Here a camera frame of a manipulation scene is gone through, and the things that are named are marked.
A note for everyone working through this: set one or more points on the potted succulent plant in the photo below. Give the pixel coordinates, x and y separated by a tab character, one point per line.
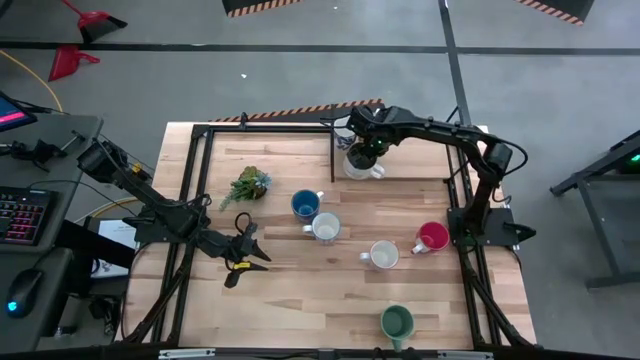
250	182

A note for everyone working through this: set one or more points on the black aluminium frame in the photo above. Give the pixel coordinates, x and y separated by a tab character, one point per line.
270	129

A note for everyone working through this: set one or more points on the black metal side stand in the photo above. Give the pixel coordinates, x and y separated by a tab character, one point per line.
590	172

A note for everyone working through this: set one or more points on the silver bracket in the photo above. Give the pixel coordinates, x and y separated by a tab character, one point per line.
465	355
185	355

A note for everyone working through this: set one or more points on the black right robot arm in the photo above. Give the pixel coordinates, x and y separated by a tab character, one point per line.
440	131

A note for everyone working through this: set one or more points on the red broom black bristles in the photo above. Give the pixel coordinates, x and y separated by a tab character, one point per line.
100	25

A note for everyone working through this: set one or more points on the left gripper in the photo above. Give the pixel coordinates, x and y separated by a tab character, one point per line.
235	246

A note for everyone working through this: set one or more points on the yellow tape tag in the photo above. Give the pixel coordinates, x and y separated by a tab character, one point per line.
241	265

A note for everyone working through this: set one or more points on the red white lattice mug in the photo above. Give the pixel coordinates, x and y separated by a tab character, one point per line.
326	230

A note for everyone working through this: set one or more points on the blue and white mug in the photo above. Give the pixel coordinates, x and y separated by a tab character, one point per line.
305	205

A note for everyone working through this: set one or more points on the white paper sheet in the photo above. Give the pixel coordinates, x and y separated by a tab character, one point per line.
117	232

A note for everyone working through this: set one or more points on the hazard striped floor strip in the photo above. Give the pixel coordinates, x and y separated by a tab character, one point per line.
300	111

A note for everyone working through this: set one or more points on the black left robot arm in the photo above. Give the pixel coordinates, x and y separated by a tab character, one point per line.
150	197

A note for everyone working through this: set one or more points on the red and white mug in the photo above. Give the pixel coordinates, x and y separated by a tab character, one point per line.
434	235

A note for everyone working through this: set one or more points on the monitor screen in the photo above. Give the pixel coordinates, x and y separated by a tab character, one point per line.
12	115

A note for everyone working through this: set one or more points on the black desk clamp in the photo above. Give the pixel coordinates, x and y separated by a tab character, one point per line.
42	149

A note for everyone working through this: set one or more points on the grey desk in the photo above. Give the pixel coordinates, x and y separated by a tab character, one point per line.
50	130

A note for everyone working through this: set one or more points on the grey white ikat mug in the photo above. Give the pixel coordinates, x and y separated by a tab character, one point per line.
385	255

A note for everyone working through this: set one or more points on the hazard striped black block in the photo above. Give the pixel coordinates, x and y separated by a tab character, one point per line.
570	7
250	5

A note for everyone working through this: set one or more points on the backlit keyboard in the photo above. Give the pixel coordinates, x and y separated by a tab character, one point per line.
22	217

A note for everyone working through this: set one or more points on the red dustpan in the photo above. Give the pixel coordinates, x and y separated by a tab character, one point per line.
67	60

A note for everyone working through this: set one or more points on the black computer mouse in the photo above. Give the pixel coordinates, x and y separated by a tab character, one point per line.
25	290

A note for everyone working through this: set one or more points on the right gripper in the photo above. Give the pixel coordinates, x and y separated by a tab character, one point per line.
372	125

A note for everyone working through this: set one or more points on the green mug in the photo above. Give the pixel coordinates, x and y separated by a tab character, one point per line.
397	322

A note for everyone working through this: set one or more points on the white mug with black lettering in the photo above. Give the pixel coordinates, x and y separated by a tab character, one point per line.
352	173

